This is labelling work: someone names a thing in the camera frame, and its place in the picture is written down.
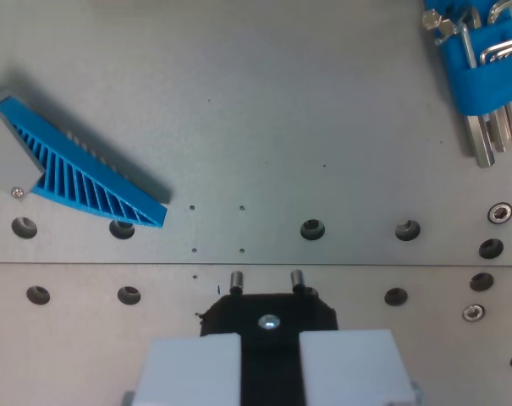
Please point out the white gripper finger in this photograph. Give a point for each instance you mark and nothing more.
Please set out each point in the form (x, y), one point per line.
(353, 368)
(192, 372)

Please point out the black two-pin power plug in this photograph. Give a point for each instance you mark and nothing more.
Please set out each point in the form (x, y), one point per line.
(270, 347)

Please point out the silver countersunk table screw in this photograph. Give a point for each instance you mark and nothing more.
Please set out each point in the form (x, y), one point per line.
(473, 313)

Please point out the blue ribbed wedge part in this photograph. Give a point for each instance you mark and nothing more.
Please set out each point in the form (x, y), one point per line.
(90, 177)

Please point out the silver housing screw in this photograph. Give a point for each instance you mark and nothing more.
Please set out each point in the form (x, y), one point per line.
(18, 193)

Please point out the large silver hex key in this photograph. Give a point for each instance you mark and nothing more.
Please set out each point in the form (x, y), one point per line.
(479, 139)

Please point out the grey plastic housing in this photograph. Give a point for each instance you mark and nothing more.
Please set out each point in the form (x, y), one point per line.
(3, 156)

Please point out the blue hex key holder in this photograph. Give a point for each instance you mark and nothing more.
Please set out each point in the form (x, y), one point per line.
(488, 84)

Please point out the silver hex key short end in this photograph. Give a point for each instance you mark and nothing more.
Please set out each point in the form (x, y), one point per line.
(447, 29)
(431, 19)

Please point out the small bent silver hex key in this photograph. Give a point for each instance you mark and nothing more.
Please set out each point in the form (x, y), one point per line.
(502, 47)
(497, 8)

